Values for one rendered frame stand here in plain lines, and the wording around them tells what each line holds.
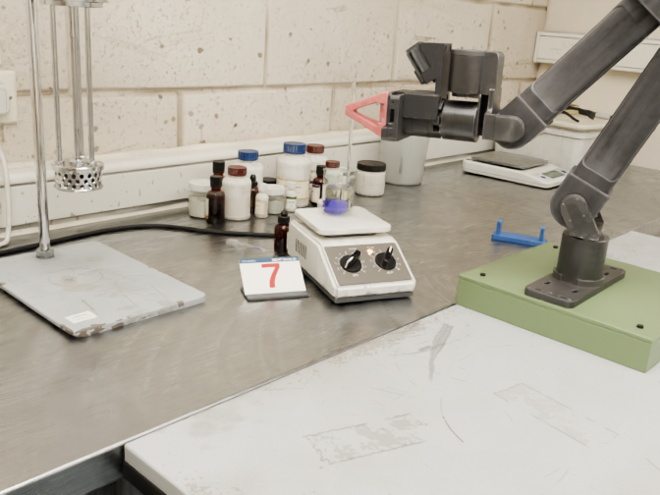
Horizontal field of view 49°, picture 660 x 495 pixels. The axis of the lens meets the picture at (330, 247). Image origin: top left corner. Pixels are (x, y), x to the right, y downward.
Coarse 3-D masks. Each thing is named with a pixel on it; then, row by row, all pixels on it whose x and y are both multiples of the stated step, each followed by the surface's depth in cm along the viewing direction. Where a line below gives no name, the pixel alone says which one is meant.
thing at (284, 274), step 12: (252, 264) 105; (264, 264) 105; (276, 264) 106; (288, 264) 106; (252, 276) 104; (264, 276) 104; (276, 276) 105; (288, 276) 105; (300, 276) 106; (252, 288) 103; (264, 288) 103; (276, 288) 104
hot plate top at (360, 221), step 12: (300, 216) 112; (312, 216) 112; (324, 216) 112; (360, 216) 114; (372, 216) 114; (312, 228) 108; (324, 228) 106; (336, 228) 106; (348, 228) 107; (360, 228) 108; (372, 228) 108; (384, 228) 109
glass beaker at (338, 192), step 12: (324, 168) 111; (336, 168) 114; (324, 180) 112; (336, 180) 110; (348, 180) 110; (324, 192) 112; (336, 192) 111; (348, 192) 111; (324, 204) 112; (336, 204) 111; (348, 204) 112; (336, 216) 112; (348, 216) 113
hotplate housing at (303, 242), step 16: (304, 224) 114; (304, 240) 110; (320, 240) 106; (336, 240) 107; (352, 240) 108; (368, 240) 108; (384, 240) 109; (304, 256) 110; (320, 256) 104; (304, 272) 111; (320, 272) 105; (320, 288) 106; (336, 288) 100; (352, 288) 101; (368, 288) 102; (384, 288) 103; (400, 288) 104
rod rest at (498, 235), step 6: (498, 222) 137; (498, 228) 137; (492, 234) 138; (498, 234) 137; (504, 234) 138; (510, 234) 138; (516, 234) 139; (540, 234) 134; (498, 240) 137; (504, 240) 137; (510, 240) 136; (516, 240) 136; (522, 240) 135; (528, 240) 135; (534, 240) 136; (540, 240) 135; (546, 240) 136; (534, 246) 135
